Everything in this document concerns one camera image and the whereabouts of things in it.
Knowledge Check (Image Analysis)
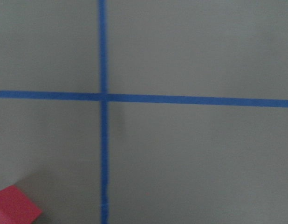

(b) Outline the red cube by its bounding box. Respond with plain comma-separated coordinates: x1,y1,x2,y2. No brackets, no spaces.
0,185,42,224

